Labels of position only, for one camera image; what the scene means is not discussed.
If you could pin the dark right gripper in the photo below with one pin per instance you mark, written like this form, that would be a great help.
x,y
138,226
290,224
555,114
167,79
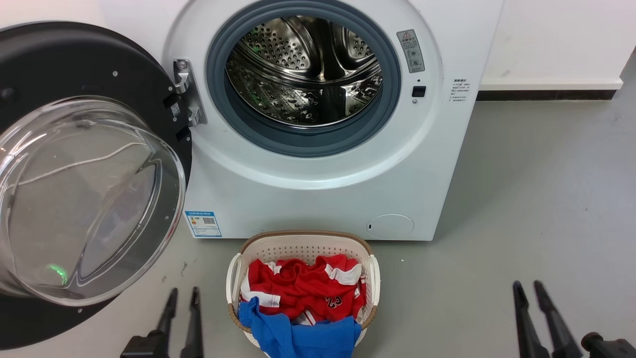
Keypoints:
x,y
611,349

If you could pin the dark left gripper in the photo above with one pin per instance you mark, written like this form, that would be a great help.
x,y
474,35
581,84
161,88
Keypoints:
x,y
146,347

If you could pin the black round glass washer door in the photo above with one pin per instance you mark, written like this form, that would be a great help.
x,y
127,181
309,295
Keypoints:
x,y
74,64

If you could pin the white front-load washing machine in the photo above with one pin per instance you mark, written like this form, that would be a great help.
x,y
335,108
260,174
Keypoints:
x,y
298,209

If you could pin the silver metal door hinge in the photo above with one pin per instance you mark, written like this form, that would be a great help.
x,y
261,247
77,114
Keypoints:
x,y
191,94

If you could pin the black door latch slot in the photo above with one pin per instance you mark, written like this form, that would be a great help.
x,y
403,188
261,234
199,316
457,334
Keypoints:
x,y
419,91

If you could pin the blue energy label sticker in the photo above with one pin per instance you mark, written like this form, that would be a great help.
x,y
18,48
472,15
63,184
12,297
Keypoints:
x,y
202,223

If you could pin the blue garment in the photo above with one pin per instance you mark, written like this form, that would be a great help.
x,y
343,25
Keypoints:
x,y
298,340

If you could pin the red and white jersey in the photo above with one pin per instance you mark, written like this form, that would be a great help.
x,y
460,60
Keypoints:
x,y
303,288

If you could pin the white plastic laundry basket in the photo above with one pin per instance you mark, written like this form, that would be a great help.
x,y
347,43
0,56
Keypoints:
x,y
303,243

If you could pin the round white filter cover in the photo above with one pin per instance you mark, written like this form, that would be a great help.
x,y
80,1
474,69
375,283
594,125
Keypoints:
x,y
390,226

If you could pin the small black text sticker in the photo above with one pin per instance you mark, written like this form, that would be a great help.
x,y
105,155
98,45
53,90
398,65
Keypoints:
x,y
459,89

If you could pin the grey warning sticker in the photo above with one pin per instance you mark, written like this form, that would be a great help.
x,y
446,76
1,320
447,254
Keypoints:
x,y
410,49

